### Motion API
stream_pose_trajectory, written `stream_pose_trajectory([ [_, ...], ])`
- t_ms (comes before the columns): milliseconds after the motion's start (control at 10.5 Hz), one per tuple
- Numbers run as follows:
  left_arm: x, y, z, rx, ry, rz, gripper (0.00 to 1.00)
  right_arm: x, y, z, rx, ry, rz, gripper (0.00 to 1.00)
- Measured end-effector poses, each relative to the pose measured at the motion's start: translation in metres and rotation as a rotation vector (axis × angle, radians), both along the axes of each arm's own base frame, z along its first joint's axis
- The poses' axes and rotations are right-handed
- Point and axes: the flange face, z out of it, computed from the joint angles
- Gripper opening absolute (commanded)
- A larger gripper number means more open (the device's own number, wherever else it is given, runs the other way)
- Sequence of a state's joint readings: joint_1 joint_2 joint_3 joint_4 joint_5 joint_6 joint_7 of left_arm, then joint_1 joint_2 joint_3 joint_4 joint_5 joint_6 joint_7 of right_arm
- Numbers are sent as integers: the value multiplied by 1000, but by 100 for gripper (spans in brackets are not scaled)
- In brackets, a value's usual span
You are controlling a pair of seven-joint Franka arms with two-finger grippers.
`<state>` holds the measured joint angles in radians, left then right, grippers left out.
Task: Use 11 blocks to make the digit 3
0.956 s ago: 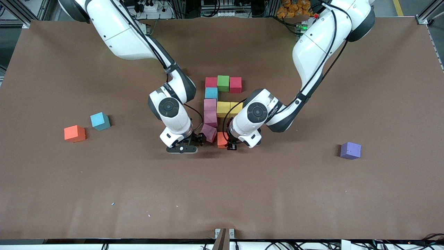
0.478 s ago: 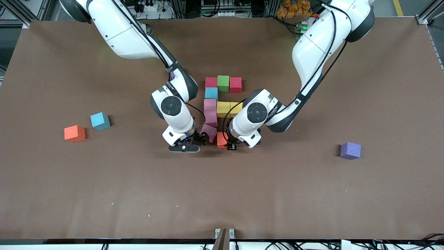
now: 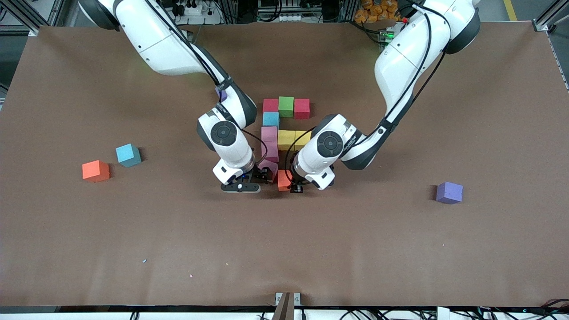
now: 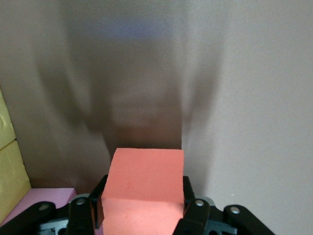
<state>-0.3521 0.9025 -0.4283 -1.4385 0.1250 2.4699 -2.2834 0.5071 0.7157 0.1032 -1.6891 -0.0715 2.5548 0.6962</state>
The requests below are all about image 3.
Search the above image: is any yellow foam cube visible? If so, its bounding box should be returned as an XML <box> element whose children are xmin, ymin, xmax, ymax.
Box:
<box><xmin>278</xmin><ymin>130</ymin><xmax>296</xmax><ymax>152</ymax></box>
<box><xmin>294</xmin><ymin>130</ymin><xmax>312</xmax><ymax>151</ymax></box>

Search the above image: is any green foam cube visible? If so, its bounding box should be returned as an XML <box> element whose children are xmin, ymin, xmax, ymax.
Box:
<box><xmin>278</xmin><ymin>96</ymin><xmax>295</xmax><ymax>119</ymax></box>

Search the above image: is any brown table cover sheet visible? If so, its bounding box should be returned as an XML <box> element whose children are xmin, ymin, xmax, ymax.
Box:
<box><xmin>0</xmin><ymin>22</ymin><xmax>569</xmax><ymax>308</ymax></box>

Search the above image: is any white power strip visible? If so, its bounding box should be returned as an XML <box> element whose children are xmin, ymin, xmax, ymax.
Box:
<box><xmin>267</xmin><ymin>12</ymin><xmax>307</xmax><ymax>23</ymax></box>
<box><xmin>176</xmin><ymin>1</ymin><xmax>209</xmax><ymax>16</ymax></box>

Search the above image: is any orange plastic pile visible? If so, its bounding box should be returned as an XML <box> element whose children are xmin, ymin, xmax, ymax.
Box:
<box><xmin>354</xmin><ymin>0</ymin><xmax>403</xmax><ymax>24</ymax></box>

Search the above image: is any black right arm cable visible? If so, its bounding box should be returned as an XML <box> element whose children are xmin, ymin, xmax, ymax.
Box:
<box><xmin>144</xmin><ymin>0</ymin><xmax>268</xmax><ymax>163</ymax></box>

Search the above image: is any metal mount bracket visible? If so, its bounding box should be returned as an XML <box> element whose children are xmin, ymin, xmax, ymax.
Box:
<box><xmin>274</xmin><ymin>292</ymin><xmax>302</xmax><ymax>320</ymax></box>

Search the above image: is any aluminium frame strut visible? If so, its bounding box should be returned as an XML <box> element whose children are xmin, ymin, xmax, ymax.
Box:
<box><xmin>533</xmin><ymin>0</ymin><xmax>569</xmax><ymax>32</ymax></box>
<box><xmin>0</xmin><ymin>0</ymin><xmax>60</xmax><ymax>37</ymax></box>

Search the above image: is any aluminium table edge rail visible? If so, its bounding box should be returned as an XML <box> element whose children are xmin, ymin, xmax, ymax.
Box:
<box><xmin>548</xmin><ymin>31</ymin><xmax>569</xmax><ymax>92</ymax></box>

